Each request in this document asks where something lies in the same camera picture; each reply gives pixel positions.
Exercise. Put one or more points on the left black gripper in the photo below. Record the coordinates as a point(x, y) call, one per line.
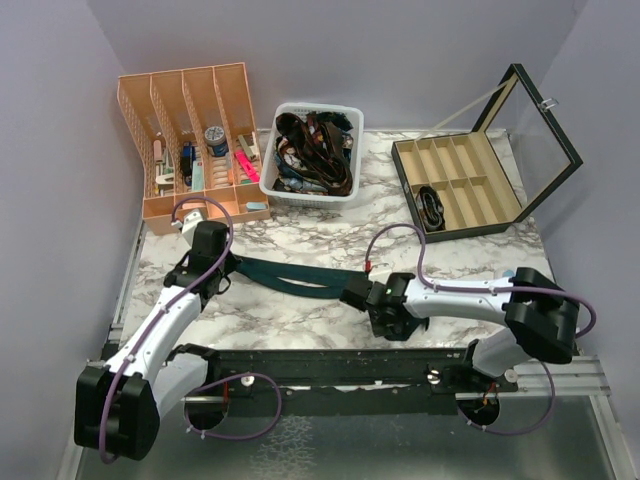
point(229, 264)

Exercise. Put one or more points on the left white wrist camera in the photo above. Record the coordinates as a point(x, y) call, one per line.
point(188, 225)

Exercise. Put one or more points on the aluminium frame rail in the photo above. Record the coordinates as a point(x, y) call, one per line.
point(560, 380)

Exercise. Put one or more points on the black tie storage box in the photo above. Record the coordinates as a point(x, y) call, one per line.
point(492, 163)

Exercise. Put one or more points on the dark green tie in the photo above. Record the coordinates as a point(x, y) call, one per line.
point(301, 280)

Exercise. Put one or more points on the pink highlighter marker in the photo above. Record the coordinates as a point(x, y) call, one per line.
point(247, 166)

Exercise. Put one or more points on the light blue eraser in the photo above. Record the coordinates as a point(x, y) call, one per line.
point(256, 206)

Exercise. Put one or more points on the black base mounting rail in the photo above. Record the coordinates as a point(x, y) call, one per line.
point(329, 402)

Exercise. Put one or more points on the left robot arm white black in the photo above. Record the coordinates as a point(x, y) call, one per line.
point(119, 405)

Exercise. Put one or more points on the pile of patterned ties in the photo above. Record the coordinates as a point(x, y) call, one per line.
point(313, 154)

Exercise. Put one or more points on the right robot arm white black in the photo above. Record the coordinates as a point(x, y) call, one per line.
point(538, 319)

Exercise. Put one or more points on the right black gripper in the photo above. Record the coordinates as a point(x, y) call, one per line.
point(382, 328)

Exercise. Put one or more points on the orange desk file organizer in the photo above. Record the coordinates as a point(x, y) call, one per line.
point(167, 113)

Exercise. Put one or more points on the blue round tin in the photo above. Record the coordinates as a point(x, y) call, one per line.
point(216, 141)

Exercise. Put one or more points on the rolled patterned tie in box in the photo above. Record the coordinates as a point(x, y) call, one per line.
point(431, 209)

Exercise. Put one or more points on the white plastic basket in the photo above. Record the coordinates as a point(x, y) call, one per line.
point(269, 170)

